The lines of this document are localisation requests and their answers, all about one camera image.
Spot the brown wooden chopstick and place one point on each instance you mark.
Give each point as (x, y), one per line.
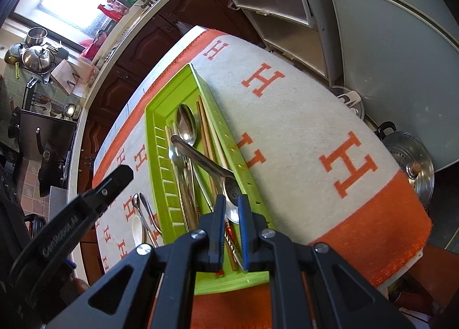
(211, 128)

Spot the twisted steel chopstick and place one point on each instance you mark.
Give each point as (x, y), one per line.
(235, 252)

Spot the red bottles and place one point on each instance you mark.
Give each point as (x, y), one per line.
(113, 11)

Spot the green plastic utensil tray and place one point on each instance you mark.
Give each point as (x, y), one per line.
(161, 106)

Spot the orange and beige printed blanket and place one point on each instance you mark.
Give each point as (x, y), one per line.
(304, 135)

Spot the black cooktop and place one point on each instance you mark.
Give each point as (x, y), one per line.
(46, 171)

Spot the white round appliance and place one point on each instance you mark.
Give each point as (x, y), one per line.
(349, 101)

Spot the steel stock pot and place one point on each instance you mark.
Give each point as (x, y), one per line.
(36, 35)

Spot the steel fork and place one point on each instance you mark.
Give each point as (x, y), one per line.
(181, 185)

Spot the large steel spoon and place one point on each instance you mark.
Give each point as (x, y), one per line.
(186, 123)

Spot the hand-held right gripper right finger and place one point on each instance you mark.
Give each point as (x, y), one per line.
(244, 221)

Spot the steel kettle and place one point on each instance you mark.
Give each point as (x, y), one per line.
(36, 58)

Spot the steel pot glass lid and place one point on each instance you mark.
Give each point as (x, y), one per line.
(408, 164)

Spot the white ceramic spoon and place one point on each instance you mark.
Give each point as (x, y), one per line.
(137, 230)

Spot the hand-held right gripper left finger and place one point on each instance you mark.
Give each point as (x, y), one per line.
(220, 214)

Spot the red cloth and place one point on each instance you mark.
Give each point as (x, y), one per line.
(94, 47)

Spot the small steel pot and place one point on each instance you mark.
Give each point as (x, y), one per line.
(13, 53)

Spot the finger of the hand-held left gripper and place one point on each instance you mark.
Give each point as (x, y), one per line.
(114, 182)

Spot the grey refrigerator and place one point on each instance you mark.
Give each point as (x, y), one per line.
(394, 45)

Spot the small steel spoon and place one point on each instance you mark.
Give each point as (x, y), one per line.
(136, 201)

